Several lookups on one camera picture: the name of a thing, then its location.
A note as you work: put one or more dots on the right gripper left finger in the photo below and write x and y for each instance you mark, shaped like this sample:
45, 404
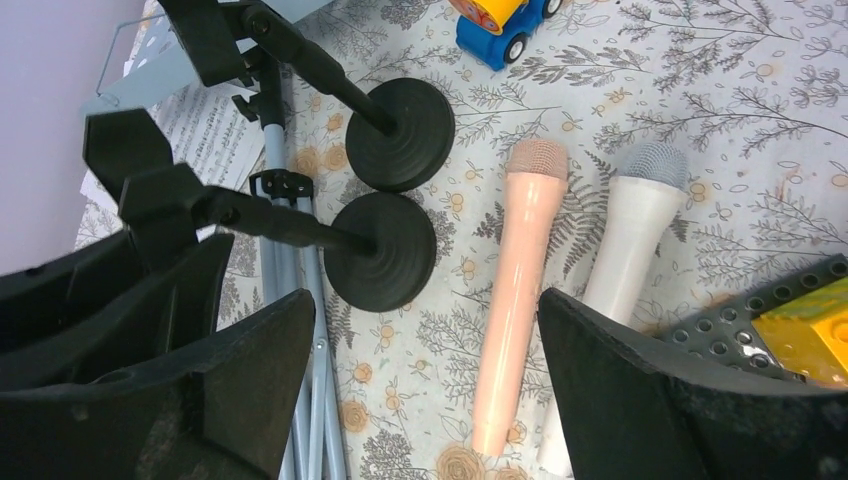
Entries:
219, 408

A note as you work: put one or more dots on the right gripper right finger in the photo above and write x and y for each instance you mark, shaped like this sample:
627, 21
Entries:
634, 407

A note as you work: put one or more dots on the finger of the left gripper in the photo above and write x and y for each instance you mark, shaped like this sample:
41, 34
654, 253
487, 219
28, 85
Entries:
103, 308

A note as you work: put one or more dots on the sheet music page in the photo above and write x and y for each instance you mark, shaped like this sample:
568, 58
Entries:
205, 130

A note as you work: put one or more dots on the yellow toy block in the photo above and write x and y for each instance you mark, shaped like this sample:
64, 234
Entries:
808, 336

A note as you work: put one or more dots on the white toy microphone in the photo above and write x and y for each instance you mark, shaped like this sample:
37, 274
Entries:
643, 199

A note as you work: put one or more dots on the light blue music stand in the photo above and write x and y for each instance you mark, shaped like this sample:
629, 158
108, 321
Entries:
318, 451

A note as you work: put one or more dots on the pink toy microphone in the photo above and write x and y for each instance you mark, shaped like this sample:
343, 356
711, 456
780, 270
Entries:
535, 185

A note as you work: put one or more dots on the blue yellow toy figure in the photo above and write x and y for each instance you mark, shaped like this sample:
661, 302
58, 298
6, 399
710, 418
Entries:
496, 32

